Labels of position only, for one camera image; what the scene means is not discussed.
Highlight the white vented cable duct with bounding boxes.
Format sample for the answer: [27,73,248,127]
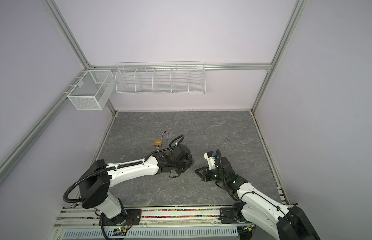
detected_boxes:
[60,226,239,240]

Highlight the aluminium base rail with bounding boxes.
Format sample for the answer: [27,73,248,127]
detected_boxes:
[49,206,256,240]

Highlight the brass padlock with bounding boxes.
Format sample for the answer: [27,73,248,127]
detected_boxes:
[153,131,169,149]

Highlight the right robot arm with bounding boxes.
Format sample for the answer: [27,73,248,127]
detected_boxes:
[196,150,320,240]

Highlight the white mesh box basket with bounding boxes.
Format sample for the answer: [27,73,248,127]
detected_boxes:
[68,70,115,111]

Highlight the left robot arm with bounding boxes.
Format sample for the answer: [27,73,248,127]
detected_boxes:
[63,135,193,226]

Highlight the aluminium frame profiles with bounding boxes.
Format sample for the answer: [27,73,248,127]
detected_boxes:
[0,1,307,186]

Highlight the white wire shelf basket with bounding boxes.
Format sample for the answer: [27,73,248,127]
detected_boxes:
[115,62,206,94]

